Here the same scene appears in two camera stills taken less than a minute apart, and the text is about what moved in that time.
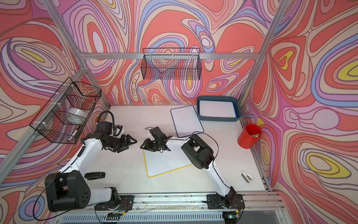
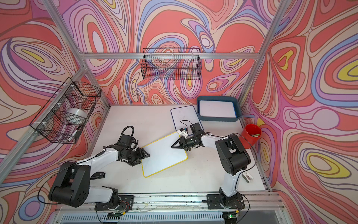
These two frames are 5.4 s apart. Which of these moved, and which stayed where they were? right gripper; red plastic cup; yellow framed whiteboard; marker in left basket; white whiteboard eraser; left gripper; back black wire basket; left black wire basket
Moved: right gripper; yellow framed whiteboard; left gripper
Stayed: white whiteboard eraser; marker in left basket; red plastic cup; back black wire basket; left black wire basket
